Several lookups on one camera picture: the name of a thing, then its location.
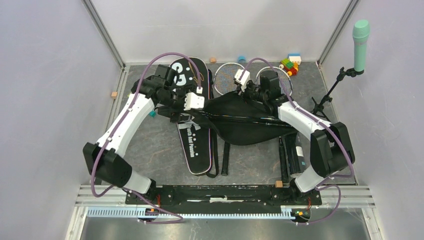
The black white shaft racket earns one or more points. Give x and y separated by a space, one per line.
269 81

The green microphone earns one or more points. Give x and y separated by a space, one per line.
360 34

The white frame racket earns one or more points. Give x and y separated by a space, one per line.
224 83

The black sport racket bag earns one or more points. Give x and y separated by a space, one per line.
199 144

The black crossway racket bag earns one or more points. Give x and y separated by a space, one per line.
235 133

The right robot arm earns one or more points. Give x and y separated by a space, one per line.
330 145

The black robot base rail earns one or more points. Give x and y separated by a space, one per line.
230 199

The black shuttlecock tube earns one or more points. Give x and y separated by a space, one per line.
295 155

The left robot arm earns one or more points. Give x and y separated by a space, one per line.
105 158

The small wooden cube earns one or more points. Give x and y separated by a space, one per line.
279 184

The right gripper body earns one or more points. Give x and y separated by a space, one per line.
254 93

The black microphone tripod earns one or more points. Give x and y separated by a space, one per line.
318 109

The teal cube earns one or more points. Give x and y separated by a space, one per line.
152 114

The green blue blocks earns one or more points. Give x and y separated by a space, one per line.
291 64

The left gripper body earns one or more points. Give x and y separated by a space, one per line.
176 100

